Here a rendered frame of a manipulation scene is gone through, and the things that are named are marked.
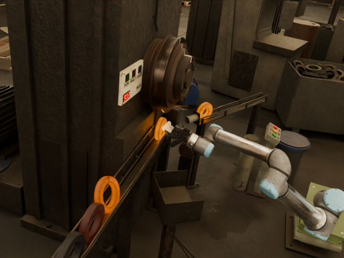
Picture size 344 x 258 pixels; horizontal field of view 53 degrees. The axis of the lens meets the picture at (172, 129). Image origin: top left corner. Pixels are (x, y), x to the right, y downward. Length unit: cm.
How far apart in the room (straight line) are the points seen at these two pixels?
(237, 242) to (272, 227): 36
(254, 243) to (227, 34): 299
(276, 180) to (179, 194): 54
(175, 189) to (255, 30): 310
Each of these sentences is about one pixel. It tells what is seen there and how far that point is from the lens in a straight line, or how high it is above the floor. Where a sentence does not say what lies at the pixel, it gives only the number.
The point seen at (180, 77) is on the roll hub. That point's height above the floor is 116.
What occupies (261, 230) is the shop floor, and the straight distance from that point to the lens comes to 281.
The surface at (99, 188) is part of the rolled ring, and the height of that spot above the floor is 76.
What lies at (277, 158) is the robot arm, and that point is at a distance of 201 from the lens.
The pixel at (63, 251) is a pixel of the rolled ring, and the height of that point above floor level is 73.
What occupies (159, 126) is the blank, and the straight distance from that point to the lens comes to 220.
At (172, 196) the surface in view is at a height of 60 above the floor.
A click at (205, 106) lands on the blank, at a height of 77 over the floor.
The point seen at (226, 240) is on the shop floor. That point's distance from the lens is 263.
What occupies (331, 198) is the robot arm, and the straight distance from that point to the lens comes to 246.
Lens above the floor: 182
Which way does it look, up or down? 28 degrees down
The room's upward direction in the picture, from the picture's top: 8 degrees clockwise
